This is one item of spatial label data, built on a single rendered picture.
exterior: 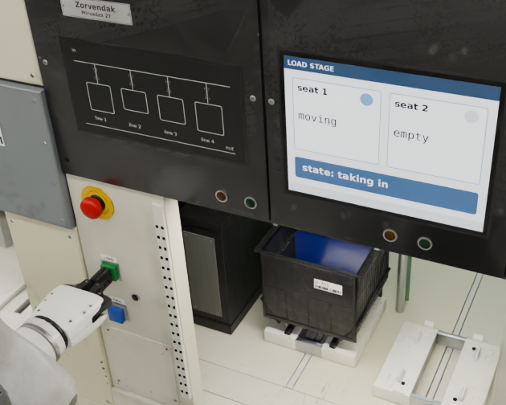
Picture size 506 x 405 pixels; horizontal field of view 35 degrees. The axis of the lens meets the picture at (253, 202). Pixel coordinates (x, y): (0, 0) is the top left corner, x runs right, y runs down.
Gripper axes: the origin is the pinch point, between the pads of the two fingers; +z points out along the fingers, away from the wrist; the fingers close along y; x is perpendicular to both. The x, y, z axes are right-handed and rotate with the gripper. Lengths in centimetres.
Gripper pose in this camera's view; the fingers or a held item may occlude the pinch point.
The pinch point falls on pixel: (101, 280)
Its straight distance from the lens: 147.8
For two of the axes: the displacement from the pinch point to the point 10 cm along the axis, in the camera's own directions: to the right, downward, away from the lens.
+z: 4.5, -5.2, 7.3
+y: 8.9, 2.1, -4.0
